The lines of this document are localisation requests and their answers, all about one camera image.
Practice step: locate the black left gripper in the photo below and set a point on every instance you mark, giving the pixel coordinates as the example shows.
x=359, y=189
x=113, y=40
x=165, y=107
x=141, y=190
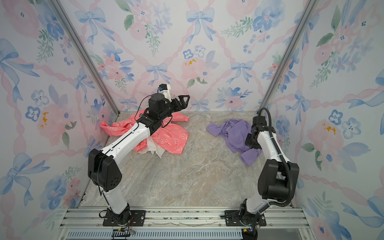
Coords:
x=174, y=102

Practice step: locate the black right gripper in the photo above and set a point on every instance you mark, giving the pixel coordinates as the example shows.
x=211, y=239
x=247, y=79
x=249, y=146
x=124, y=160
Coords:
x=248, y=141

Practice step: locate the purple cloth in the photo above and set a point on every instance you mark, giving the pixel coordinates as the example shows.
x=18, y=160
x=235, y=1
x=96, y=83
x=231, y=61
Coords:
x=235, y=133

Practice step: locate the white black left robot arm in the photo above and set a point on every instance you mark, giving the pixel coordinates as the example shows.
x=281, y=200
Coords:
x=103, y=165

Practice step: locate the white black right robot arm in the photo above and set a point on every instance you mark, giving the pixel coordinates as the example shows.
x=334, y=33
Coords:
x=279, y=176

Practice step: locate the white cloth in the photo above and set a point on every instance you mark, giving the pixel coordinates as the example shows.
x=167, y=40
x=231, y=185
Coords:
x=153, y=148

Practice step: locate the pink bear print jacket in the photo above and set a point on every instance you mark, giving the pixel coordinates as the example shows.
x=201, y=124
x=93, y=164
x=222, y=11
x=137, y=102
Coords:
x=172, y=138

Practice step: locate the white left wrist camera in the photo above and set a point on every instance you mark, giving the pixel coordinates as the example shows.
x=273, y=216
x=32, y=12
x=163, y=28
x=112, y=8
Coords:
x=165, y=90

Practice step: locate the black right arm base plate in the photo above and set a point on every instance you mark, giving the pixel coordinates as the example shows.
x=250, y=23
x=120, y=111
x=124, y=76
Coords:
x=233, y=219

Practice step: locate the left aluminium corner post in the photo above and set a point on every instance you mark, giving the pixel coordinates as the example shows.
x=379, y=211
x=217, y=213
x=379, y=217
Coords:
x=64, y=19

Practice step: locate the aluminium corner post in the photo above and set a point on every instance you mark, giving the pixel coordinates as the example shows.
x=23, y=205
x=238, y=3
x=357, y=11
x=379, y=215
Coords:
x=298, y=33
x=64, y=19

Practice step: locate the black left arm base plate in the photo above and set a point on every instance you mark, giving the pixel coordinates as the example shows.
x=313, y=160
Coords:
x=130, y=218

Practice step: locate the right aluminium corner post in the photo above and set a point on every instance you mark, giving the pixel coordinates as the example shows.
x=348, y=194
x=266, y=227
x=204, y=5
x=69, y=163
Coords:
x=298, y=33

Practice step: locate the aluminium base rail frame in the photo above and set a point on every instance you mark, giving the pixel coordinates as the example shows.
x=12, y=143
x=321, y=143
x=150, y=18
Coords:
x=182, y=223

